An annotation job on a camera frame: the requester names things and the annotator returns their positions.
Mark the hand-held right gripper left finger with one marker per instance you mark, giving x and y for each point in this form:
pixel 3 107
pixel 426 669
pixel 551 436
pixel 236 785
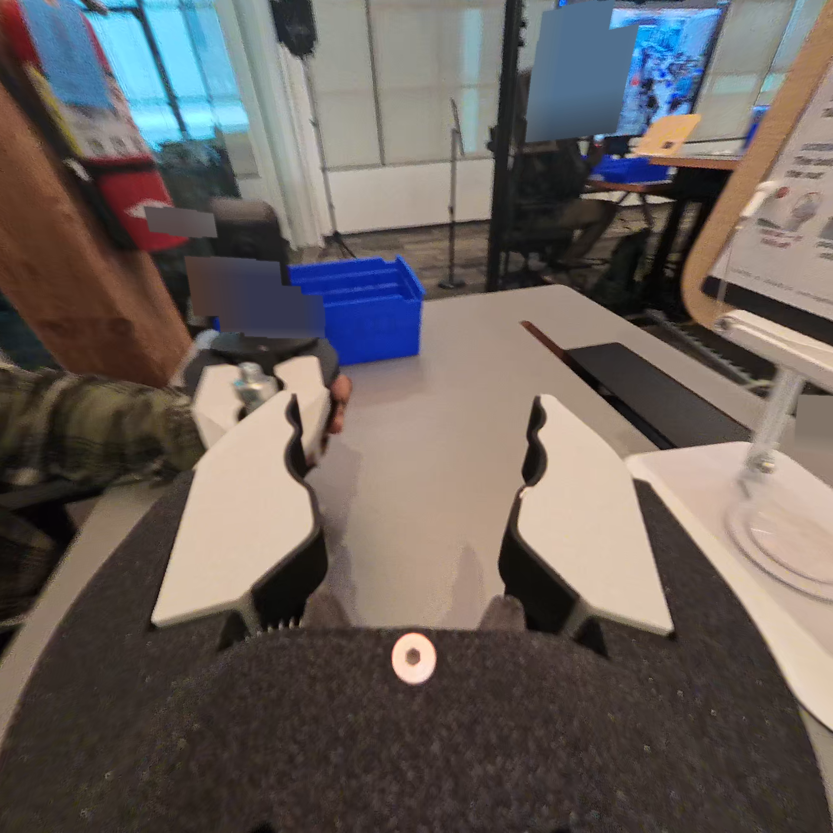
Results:
pixel 241 520

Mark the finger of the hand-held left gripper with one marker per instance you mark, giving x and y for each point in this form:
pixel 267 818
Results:
pixel 312 403
pixel 211 403

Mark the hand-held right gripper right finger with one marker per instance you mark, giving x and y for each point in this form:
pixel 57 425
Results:
pixel 586 527

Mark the silver hex bolt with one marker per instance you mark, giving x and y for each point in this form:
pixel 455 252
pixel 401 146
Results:
pixel 250 387

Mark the blue plastic parts bin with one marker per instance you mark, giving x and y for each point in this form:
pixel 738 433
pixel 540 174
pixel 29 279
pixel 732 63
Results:
pixel 371 325

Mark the person's left hand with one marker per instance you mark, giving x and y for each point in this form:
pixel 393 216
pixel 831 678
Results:
pixel 340 403

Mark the white tablet stand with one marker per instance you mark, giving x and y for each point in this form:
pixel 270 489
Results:
pixel 703 520

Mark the black rectangular table panel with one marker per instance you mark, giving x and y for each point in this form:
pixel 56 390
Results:
pixel 651 390

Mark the wooden pillar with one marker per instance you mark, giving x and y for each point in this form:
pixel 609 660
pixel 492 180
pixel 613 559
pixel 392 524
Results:
pixel 65 293

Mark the black microphone stand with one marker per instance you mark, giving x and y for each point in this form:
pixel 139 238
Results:
pixel 452 208

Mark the dark backpack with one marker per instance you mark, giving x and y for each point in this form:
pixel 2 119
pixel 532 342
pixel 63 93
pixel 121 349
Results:
pixel 625 267

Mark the black light panel on stand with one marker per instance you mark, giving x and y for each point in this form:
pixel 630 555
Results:
pixel 293 19

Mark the wooden desk with black legs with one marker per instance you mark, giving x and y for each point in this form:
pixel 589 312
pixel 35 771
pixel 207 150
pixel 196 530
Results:
pixel 690 162

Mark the wooden instruction board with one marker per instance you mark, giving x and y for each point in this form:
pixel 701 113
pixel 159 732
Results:
pixel 748 182

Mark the small wooden tablet board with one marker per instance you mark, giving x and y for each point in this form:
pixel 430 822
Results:
pixel 670 133

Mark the red wall-mounted box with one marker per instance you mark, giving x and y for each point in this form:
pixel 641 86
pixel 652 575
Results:
pixel 143 189

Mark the black metal post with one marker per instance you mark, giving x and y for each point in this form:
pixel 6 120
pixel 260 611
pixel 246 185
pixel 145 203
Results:
pixel 504 162

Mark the large wall display screen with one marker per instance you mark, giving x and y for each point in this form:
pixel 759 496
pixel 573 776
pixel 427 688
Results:
pixel 670 65

